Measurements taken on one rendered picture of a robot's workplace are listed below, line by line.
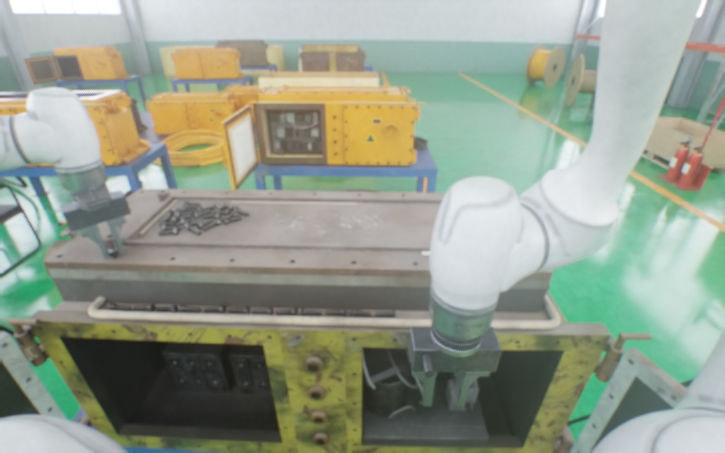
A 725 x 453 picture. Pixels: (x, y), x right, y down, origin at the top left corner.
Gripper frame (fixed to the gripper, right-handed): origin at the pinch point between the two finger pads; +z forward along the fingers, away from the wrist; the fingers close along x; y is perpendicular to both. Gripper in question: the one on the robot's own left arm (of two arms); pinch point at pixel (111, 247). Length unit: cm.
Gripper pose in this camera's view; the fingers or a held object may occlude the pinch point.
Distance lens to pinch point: 110.1
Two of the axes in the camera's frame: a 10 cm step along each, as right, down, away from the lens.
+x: -7.2, 3.4, -6.0
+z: -0.1, 8.7, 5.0
